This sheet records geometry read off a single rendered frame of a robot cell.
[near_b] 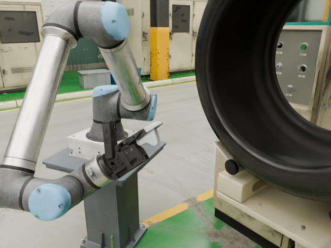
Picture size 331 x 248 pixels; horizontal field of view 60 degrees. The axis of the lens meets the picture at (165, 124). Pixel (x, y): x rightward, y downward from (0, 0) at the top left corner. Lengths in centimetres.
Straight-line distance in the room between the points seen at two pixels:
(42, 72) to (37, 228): 142
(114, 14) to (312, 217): 80
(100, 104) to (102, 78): 476
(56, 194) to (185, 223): 139
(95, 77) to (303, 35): 511
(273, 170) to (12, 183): 64
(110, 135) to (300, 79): 100
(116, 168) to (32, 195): 23
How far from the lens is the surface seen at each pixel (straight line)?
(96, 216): 177
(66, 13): 101
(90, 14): 97
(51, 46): 97
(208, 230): 201
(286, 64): 155
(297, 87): 153
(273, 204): 87
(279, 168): 67
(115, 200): 161
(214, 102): 74
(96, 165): 84
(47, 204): 78
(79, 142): 155
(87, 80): 616
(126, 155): 82
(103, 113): 150
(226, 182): 85
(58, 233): 209
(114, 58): 107
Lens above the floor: 128
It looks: 19 degrees down
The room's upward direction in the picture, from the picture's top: straight up
